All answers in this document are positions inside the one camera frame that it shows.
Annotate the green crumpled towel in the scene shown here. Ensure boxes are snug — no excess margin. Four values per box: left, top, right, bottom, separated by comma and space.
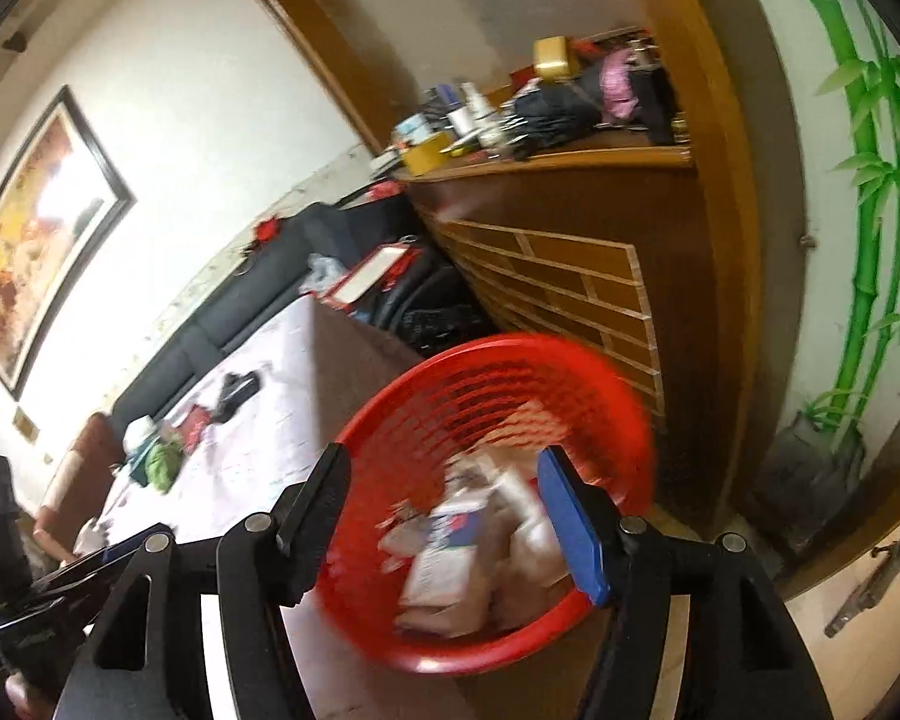
144, 439, 185, 494

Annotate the red flat pouch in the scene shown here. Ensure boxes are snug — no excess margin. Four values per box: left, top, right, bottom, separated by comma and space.
176, 405, 212, 457

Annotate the red plastic mesh basket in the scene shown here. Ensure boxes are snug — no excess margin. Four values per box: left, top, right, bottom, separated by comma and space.
317, 333, 653, 676

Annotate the white blue medicine box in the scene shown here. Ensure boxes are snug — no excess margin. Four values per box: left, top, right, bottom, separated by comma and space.
395, 493, 499, 639

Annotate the dark green tissue box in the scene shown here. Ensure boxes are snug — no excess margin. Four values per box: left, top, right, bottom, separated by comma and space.
123, 415, 159, 488

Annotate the brown striped chair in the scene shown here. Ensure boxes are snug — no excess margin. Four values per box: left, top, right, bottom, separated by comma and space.
34, 413, 125, 562

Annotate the red gift box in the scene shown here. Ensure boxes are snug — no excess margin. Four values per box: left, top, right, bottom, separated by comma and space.
322, 242, 422, 312

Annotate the black leather sofa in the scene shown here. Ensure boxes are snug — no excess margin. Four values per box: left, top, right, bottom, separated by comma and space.
109, 195, 424, 434

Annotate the wooden brick-pattern cabinet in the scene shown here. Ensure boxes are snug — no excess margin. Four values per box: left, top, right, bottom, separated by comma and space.
404, 148, 710, 518

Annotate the floral purple tablecloth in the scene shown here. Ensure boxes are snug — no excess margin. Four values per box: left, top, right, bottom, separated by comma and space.
74, 292, 483, 720

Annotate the red cloth on sofa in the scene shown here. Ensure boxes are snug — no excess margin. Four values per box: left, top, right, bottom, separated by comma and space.
255, 216, 283, 245

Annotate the white spray bottle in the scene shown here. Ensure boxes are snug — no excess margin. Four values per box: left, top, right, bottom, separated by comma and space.
461, 82, 505, 154

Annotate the white ceramic mug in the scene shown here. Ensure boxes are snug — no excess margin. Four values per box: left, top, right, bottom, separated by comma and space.
73, 518, 109, 557

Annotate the framed horse painting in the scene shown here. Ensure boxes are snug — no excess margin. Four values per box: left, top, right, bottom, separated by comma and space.
0, 86, 134, 398

